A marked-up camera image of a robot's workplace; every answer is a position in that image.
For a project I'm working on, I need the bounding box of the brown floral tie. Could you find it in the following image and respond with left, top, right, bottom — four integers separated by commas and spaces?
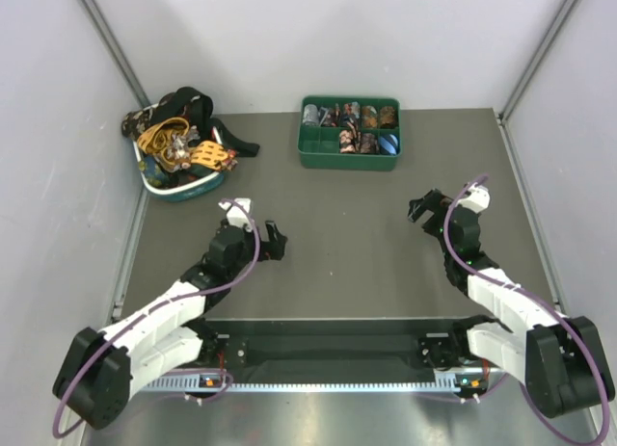
159, 133, 191, 172

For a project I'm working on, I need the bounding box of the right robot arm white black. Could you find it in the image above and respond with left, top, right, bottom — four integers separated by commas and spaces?
408, 184, 612, 418

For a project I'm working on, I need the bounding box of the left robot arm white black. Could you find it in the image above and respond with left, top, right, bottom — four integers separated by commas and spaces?
52, 221, 288, 430

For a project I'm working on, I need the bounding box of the blue striped rolled tie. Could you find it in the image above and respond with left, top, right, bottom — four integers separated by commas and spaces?
378, 133, 400, 156

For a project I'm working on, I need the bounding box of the red patterned tie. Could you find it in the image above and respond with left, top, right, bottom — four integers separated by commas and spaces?
217, 149, 238, 172

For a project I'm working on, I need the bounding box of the brown pink rolled tie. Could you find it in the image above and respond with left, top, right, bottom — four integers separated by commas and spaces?
359, 133, 378, 155

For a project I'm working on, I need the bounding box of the white teal basket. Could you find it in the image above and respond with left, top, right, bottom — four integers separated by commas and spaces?
130, 127, 230, 202

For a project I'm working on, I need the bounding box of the pink floral rolled tie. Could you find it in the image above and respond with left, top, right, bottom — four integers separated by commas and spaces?
338, 127, 360, 154

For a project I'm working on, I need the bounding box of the green compartment tray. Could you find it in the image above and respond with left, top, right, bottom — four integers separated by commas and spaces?
298, 95, 403, 171

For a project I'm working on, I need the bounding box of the dark brown rolled tie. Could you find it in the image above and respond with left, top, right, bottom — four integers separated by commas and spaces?
379, 105, 398, 129

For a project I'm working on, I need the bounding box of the teal floral rolled tie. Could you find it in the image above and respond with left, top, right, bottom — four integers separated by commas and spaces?
340, 101, 361, 127

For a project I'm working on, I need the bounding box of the grey rolled tie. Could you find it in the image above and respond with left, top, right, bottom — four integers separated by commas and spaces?
302, 103, 320, 126

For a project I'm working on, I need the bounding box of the dark red rolled tie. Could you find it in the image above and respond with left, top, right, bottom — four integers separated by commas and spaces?
318, 103, 340, 127

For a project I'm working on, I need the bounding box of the green patterned tie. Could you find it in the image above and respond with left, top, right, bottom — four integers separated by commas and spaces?
138, 155, 170, 189

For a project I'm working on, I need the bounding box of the black tie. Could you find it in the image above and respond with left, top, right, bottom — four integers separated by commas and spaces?
150, 87, 260, 157

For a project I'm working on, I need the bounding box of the yellow patterned tie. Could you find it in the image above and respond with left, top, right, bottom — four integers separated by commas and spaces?
137, 117, 227, 171

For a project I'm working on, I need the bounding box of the dark floral tie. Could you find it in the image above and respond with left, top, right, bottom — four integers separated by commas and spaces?
121, 108, 154, 141

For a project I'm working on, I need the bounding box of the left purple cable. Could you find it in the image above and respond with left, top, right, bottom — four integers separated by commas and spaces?
51, 197, 262, 439

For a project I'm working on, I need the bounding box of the purple cable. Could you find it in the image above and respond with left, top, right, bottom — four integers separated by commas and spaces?
51, 197, 262, 439
443, 173, 611, 446

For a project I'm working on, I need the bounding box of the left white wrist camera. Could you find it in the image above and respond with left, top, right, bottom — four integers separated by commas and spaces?
219, 197, 253, 232

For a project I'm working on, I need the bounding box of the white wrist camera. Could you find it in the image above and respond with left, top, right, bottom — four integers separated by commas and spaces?
456, 183, 491, 214
219, 197, 253, 232

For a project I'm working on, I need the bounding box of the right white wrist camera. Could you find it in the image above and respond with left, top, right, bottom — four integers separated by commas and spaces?
456, 183, 491, 214

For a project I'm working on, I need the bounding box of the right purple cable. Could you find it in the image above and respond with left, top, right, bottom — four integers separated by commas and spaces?
443, 173, 611, 446

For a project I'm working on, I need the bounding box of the right aluminium frame post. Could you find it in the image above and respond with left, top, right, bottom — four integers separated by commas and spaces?
496, 0, 580, 124

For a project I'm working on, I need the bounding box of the aluminium frame post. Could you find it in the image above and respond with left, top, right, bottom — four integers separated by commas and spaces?
496, 0, 580, 124
77, 0, 151, 107

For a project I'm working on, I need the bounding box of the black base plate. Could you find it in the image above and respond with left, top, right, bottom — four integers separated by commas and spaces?
190, 318, 495, 383

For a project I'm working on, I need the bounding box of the grey slotted cable duct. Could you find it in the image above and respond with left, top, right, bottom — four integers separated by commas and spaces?
141, 371, 488, 394

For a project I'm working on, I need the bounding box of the left aluminium frame post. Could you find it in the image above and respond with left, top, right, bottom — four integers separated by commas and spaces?
77, 0, 151, 107

